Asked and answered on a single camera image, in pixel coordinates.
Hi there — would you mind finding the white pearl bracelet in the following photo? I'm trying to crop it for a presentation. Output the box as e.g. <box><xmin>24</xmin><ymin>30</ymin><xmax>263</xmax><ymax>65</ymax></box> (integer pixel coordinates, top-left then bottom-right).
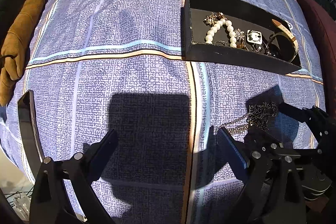
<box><xmin>204</xmin><ymin>18</ymin><xmax>238</xmax><ymax>48</ymax></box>

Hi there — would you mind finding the blue plaid bed sheet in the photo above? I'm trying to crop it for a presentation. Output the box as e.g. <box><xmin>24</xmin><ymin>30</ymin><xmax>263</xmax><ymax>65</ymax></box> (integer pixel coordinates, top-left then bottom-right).
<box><xmin>1</xmin><ymin>0</ymin><xmax>326</xmax><ymax>223</ymax></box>

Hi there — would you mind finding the mustard brown pillow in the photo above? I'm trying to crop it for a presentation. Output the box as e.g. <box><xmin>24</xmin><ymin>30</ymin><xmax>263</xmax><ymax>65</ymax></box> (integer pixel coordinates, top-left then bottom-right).
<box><xmin>1</xmin><ymin>0</ymin><xmax>46</xmax><ymax>107</ymax></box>

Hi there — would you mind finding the tan strap wristwatch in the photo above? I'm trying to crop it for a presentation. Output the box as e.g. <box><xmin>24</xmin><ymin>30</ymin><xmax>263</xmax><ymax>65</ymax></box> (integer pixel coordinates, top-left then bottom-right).
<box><xmin>262</xmin><ymin>19</ymin><xmax>298</xmax><ymax>63</ymax></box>

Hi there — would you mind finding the silver chain necklace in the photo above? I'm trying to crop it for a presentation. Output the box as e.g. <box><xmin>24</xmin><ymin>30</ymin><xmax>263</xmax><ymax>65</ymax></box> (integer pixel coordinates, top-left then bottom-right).
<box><xmin>219</xmin><ymin>101</ymin><xmax>279</xmax><ymax>135</ymax></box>

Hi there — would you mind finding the black jewelry box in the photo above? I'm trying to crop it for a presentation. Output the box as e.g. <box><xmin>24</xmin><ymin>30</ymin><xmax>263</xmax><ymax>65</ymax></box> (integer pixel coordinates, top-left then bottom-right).
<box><xmin>182</xmin><ymin>0</ymin><xmax>301</xmax><ymax>75</ymax></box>

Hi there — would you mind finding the gold flower earring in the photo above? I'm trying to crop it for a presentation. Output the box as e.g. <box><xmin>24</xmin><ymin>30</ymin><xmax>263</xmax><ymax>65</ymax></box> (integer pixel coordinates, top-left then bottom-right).
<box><xmin>234</xmin><ymin>28</ymin><xmax>245</xmax><ymax>41</ymax></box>
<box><xmin>204</xmin><ymin>14</ymin><xmax>218</xmax><ymax>27</ymax></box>

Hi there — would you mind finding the dark red pillow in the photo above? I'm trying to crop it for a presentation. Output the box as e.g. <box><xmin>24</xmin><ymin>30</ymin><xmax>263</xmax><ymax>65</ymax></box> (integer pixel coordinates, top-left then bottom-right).
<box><xmin>297</xmin><ymin>0</ymin><xmax>335</xmax><ymax>119</ymax></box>

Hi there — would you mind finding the silver bangle with white charm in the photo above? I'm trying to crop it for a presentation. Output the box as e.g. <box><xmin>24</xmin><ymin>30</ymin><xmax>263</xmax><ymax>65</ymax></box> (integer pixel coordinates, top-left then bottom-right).
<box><xmin>238</xmin><ymin>30</ymin><xmax>263</xmax><ymax>52</ymax></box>

